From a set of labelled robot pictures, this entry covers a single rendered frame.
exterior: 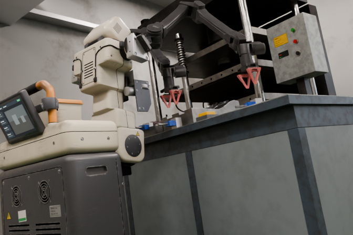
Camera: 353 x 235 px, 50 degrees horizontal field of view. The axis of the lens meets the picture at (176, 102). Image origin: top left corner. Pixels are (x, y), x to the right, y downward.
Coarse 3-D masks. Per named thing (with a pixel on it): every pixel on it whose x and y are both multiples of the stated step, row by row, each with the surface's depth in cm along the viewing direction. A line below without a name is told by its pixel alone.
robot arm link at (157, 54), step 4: (144, 28) 235; (152, 52) 218; (156, 52) 216; (160, 52) 216; (152, 56) 219; (156, 56) 213; (160, 56) 212; (164, 56) 212; (156, 60) 213; (160, 60) 208; (168, 60) 208; (160, 64) 206; (160, 68) 208; (160, 72) 210
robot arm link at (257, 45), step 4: (236, 36) 184; (240, 36) 184; (240, 40) 182; (244, 40) 182; (256, 44) 181; (260, 44) 181; (264, 44) 181; (256, 48) 180; (260, 48) 180; (264, 48) 181; (236, 52) 186; (256, 52) 180; (260, 52) 181; (264, 52) 182
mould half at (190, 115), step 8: (224, 104) 215; (232, 104) 216; (184, 112) 200; (192, 112) 196; (200, 112) 199; (216, 112) 207; (224, 112) 211; (168, 120) 211; (184, 120) 200; (192, 120) 195; (168, 128) 211
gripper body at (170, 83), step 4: (164, 80) 200; (168, 80) 199; (172, 80) 200; (164, 84) 200; (168, 84) 199; (172, 84) 200; (164, 88) 200; (172, 88) 200; (176, 88) 199; (160, 92) 203
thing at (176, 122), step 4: (172, 120) 196; (176, 120) 196; (180, 120) 198; (160, 124) 193; (164, 124) 194; (168, 124) 195; (172, 124) 195; (176, 124) 196; (180, 124) 197; (172, 128) 199
